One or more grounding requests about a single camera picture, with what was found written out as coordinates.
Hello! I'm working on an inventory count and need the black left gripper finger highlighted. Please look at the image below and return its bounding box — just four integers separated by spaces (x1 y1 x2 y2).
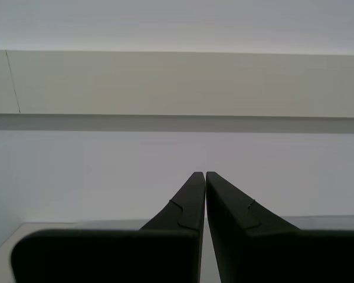
205 171 354 283
11 172 207 283

